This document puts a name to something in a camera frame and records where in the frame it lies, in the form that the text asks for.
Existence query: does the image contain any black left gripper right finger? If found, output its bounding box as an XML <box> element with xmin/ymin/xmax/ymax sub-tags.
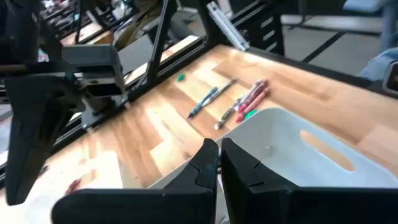
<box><xmin>220</xmin><ymin>138</ymin><xmax>398</xmax><ymax>224</ymax></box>

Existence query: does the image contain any grey crayon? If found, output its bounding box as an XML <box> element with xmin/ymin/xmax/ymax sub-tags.
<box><xmin>201</xmin><ymin>77</ymin><xmax>239</xmax><ymax>108</ymax></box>

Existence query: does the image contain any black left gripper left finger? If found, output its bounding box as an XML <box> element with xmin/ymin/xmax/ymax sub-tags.
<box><xmin>51</xmin><ymin>138</ymin><xmax>220</xmax><ymax>224</ymax></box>

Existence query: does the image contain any white crayon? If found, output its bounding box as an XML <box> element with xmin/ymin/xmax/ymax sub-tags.
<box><xmin>213</xmin><ymin>96</ymin><xmax>245</xmax><ymax>131</ymax></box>

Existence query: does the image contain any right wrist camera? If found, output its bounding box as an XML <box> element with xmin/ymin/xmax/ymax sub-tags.
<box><xmin>61</xmin><ymin>44</ymin><xmax>129</xmax><ymax>130</ymax></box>

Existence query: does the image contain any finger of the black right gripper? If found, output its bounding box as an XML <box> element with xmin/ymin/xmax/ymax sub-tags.
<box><xmin>4</xmin><ymin>73</ymin><xmax>85</xmax><ymax>207</ymax></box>

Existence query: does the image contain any silver aluminium bracket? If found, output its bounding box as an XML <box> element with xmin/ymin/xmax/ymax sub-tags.
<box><xmin>206</xmin><ymin>1</ymin><xmax>251</xmax><ymax>52</ymax></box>

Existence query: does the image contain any grey plastic bin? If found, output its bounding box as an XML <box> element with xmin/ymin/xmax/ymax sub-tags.
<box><xmin>148</xmin><ymin>107</ymin><xmax>398</xmax><ymax>190</ymax></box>

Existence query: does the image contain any blue crayon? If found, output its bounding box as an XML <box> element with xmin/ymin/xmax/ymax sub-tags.
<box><xmin>187</xmin><ymin>86</ymin><xmax>220</xmax><ymax>120</ymax></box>

